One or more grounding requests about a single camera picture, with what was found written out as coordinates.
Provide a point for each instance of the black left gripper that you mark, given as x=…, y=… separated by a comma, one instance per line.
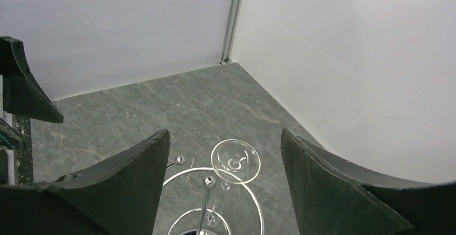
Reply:
x=23, y=96

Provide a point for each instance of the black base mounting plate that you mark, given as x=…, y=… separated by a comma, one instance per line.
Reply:
x=25, y=156

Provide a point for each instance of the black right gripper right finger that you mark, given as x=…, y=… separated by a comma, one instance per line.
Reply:
x=332, y=195

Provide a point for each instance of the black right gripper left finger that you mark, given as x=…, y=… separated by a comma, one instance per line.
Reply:
x=118, y=195

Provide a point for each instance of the clear wine glass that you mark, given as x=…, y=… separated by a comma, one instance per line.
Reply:
x=235, y=162
x=191, y=222

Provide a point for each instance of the chrome wine glass rack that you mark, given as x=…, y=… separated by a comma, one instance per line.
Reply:
x=201, y=188

